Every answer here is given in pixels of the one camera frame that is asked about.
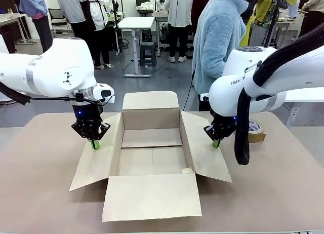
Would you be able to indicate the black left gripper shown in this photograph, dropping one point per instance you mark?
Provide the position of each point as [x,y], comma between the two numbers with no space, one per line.
[88,112]

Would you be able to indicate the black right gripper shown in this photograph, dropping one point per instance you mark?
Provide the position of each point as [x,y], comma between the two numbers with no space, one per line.
[225,123]

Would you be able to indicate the brown packing tape roll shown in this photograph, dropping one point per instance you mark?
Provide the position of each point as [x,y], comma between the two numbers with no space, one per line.
[255,132]

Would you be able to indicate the brown cardboard box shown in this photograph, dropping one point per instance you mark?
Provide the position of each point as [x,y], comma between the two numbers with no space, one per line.
[152,198]

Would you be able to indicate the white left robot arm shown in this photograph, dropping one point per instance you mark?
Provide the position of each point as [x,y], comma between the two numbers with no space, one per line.
[50,67]

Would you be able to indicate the beige tape scrap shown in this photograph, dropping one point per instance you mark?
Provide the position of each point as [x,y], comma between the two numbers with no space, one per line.
[187,171]

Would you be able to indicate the black plastic stool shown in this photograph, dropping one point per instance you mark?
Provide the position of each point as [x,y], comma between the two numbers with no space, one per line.
[148,53]

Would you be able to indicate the person in blue fleece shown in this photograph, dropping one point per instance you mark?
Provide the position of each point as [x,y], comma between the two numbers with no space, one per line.
[217,41]

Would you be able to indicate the large white table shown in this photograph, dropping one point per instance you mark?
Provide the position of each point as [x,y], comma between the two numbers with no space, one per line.
[308,94]

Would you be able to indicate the white standing desk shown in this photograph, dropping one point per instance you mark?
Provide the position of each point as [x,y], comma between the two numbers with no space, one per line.
[136,22]

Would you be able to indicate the person with black apron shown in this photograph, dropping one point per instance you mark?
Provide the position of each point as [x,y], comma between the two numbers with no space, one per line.
[97,13]

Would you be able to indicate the black mesh office chair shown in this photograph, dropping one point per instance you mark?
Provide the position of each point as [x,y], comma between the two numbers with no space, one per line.
[57,15]

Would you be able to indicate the black tripod pole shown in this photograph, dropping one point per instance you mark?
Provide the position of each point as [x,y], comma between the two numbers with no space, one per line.
[272,29]

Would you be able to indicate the white perforated air purifier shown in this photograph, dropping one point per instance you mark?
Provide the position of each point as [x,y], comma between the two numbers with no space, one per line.
[3,45]

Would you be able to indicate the person in pale grey jacket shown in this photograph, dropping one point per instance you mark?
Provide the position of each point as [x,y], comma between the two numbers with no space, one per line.
[68,6]

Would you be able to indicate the person in white coat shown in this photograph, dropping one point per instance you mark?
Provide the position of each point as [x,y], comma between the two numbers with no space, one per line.
[179,8]

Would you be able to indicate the black chair with cloth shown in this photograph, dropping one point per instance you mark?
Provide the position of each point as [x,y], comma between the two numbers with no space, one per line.
[144,6]

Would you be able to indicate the light wood side table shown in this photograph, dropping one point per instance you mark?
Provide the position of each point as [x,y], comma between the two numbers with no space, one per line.
[10,18]

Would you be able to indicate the person in blue shirt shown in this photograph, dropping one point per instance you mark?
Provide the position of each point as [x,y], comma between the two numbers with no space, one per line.
[33,1]

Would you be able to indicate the person in yellow jacket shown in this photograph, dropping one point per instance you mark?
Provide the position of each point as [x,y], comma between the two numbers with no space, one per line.
[265,3]

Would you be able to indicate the person in beige top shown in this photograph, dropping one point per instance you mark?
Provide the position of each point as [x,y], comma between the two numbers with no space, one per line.
[316,1]

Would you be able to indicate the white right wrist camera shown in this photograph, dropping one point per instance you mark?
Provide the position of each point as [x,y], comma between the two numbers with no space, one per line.
[204,97]

